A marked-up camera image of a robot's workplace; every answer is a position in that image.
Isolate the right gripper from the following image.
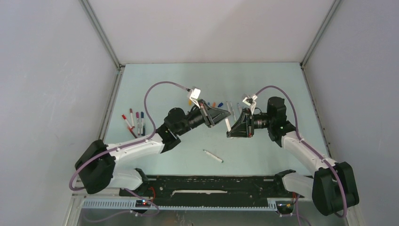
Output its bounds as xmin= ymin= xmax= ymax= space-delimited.
xmin=226 ymin=108 xmax=273 ymax=138

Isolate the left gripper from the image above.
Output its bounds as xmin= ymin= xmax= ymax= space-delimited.
xmin=176 ymin=99 xmax=230 ymax=136

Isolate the grey cap marker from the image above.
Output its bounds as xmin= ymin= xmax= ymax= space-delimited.
xmin=225 ymin=118 xmax=231 ymax=132

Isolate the light green pen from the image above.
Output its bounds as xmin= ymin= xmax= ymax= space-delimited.
xmin=230 ymin=102 xmax=237 ymax=121

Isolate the green cap marker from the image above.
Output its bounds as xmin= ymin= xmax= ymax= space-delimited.
xmin=203 ymin=149 xmax=223 ymax=163

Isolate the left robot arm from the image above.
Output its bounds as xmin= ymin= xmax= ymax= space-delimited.
xmin=75 ymin=99 xmax=230 ymax=196

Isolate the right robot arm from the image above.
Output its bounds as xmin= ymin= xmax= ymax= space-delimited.
xmin=226 ymin=97 xmax=359 ymax=216

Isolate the purple pen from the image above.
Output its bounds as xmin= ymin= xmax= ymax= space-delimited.
xmin=136 ymin=112 xmax=141 ymax=135

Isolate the maroon pen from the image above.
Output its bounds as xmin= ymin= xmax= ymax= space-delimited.
xmin=129 ymin=108 xmax=135 ymax=129

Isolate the red pen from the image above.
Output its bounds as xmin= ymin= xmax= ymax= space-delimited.
xmin=121 ymin=114 xmax=137 ymax=138

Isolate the right controller board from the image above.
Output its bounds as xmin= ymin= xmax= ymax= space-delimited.
xmin=277 ymin=203 xmax=293 ymax=210

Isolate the controller board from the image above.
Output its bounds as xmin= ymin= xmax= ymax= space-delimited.
xmin=277 ymin=203 xmax=293 ymax=210
xmin=135 ymin=200 xmax=152 ymax=208

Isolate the left controller board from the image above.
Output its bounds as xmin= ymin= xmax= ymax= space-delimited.
xmin=135 ymin=200 xmax=152 ymax=208

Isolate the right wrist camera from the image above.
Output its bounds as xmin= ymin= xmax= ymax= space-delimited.
xmin=242 ymin=94 xmax=258 ymax=115

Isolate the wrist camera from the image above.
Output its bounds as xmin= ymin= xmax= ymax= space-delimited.
xmin=242 ymin=94 xmax=258 ymax=115
xmin=186 ymin=87 xmax=201 ymax=108

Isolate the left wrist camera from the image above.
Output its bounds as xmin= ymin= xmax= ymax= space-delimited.
xmin=186 ymin=87 xmax=201 ymax=108

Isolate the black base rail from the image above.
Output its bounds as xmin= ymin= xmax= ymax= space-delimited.
xmin=119 ymin=175 xmax=297 ymax=207

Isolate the white cable duct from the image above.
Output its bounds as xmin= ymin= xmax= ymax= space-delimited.
xmin=81 ymin=199 xmax=277 ymax=211

